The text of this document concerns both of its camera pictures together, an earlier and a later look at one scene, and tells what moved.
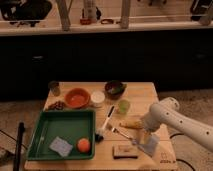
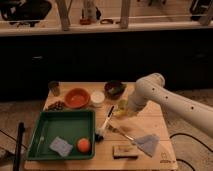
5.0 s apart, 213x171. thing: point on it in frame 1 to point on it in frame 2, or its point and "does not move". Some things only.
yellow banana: (136, 124) to (121, 111)
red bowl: (77, 98) does not move
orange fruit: (83, 145) does not move
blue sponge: (61, 146) does not move
